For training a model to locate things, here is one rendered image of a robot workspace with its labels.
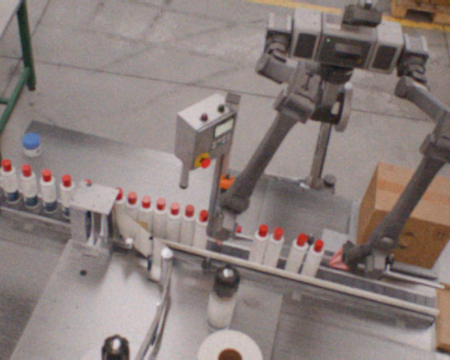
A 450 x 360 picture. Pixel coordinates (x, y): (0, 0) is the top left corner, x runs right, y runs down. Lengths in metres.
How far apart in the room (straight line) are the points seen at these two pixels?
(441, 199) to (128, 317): 1.20
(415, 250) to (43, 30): 3.17
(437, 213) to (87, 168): 1.38
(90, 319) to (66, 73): 2.48
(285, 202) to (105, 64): 2.19
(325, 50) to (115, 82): 2.20
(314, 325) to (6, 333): 1.05
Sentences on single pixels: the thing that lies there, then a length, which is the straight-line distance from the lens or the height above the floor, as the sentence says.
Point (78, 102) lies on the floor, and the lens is 4.27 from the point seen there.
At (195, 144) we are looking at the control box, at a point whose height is 1.41.
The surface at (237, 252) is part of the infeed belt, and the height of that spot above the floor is 0.88.
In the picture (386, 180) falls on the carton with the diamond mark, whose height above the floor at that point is 1.12.
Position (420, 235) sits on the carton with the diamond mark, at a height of 1.03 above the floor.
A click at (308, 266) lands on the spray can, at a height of 0.97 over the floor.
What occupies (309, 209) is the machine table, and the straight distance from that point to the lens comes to 2.71.
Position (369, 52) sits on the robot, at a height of 1.46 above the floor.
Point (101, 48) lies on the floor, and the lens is 4.69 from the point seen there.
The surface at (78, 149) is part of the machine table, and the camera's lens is 2.83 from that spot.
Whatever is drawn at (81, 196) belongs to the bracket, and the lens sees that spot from 2.25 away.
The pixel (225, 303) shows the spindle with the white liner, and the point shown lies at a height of 1.06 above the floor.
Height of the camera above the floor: 2.87
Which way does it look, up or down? 48 degrees down
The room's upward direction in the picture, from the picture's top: 10 degrees clockwise
